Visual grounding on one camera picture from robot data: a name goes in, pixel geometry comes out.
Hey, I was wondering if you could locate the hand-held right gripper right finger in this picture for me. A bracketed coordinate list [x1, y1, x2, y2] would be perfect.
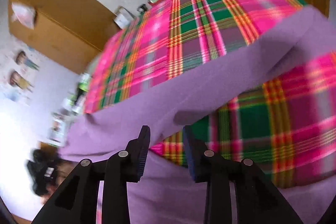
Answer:
[182, 126, 302, 224]

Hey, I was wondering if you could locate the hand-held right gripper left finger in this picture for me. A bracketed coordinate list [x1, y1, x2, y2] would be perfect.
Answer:
[31, 125, 151, 224]

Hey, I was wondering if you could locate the purple fleece cloth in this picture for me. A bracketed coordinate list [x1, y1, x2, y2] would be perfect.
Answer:
[58, 5, 336, 224]

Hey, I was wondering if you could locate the person's left hand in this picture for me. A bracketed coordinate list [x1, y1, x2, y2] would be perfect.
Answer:
[48, 159, 72, 195]

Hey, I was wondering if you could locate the white cardboard box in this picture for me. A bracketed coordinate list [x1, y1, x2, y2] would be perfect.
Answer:
[113, 6, 134, 29]

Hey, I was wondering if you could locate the pink green plaid bed sheet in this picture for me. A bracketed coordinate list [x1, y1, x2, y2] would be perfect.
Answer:
[84, 0, 336, 189]

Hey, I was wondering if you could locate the wooden wardrobe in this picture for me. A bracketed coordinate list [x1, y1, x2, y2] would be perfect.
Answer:
[9, 0, 120, 75]

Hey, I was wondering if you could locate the white plastic bag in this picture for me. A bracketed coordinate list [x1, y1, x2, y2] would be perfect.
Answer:
[10, 2, 37, 29]

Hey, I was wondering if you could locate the cartoon wall poster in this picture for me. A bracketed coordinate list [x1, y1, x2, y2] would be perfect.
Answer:
[0, 48, 40, 104]

